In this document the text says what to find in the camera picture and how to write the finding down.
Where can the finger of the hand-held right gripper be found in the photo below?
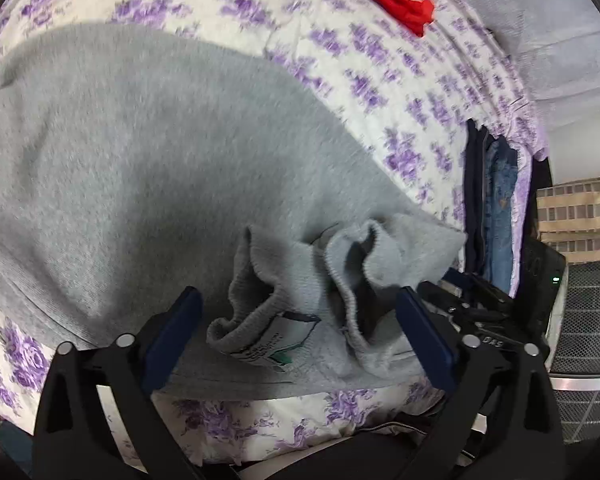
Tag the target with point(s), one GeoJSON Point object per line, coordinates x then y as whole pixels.
{"type": "Point", "coordinates": [460, 282]}
{"type": "Point", "coordinates": [455, 305]}

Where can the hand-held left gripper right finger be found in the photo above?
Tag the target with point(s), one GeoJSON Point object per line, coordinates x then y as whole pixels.
{"type": "Point", "coordinates": [425, 340]}

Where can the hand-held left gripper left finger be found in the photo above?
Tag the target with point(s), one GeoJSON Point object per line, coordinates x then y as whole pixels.
{"type": "Point", "coordinates": [172, 340]}

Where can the grey sweatshirt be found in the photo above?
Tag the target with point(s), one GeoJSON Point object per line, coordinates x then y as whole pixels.
{"type": "Point", "coordinates": [130, 160]}

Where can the dark navy pants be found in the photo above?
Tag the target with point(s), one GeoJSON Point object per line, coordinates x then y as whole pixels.
{"type": "Point", "coordinates": [475, 185]}

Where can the brick-patterned box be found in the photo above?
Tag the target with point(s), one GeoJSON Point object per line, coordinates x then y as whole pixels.
{"type": "Point", "coordinates": [580, 220]}

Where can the blue denim jeans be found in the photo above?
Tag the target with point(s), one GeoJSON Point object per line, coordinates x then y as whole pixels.
{"type": "Point", "coordinates": [502, 200]}

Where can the purple floral bed sheet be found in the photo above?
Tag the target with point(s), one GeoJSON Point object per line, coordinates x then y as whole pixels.
{"type": "Point", "coordinates": [360, 75]}

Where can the white lace cover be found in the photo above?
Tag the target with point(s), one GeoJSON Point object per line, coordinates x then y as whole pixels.
{"type": "Point", "coordinates": [530, 20]}

